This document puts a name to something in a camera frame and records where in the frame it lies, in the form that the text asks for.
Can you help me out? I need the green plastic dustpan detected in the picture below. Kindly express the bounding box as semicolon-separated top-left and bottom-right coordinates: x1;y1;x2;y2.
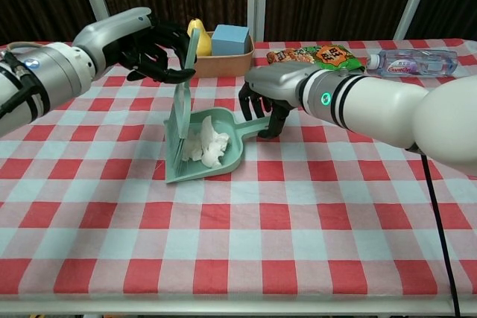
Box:
163;107;273;185

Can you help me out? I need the blue foam cube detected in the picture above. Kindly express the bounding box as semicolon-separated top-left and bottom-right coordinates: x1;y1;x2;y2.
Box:
211;24;250;55

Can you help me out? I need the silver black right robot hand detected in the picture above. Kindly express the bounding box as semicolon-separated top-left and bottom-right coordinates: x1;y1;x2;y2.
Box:
238;63;321;139

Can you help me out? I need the green plastic hand brush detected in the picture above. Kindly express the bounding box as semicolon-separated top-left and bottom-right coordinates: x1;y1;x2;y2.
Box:
163;27;199;163

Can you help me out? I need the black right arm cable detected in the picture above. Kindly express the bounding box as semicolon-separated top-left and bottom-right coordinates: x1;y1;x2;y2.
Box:
420;150;462;316

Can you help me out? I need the red white checkered tablecloth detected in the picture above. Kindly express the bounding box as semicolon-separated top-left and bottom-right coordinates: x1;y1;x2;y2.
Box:
0;39;477;296

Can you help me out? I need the brown oval paper box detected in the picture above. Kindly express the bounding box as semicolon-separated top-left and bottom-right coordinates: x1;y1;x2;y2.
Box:
193;33;256;80

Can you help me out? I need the yellow toy pear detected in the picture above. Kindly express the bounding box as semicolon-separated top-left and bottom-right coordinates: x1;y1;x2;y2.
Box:
186;18;212;57

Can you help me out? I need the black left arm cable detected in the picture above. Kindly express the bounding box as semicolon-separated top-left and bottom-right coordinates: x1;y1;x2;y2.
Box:
0;51;35;118

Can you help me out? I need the white tissue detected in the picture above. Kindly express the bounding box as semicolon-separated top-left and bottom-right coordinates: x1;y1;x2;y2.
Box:
200;133;232;168
200;115;221;147

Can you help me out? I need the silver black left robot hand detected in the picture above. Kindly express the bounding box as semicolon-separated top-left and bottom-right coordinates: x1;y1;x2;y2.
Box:
72;7;198;85

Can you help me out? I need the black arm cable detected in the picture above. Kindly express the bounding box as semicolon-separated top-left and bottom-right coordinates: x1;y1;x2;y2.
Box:
420;150;462;316
0;51;35;118

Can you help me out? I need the orange green snack bag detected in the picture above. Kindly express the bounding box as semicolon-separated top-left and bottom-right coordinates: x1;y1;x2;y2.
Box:
265;44;366;73

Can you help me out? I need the clear plastic water bottle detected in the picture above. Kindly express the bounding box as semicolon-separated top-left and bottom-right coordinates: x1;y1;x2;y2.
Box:
366;48;459;78

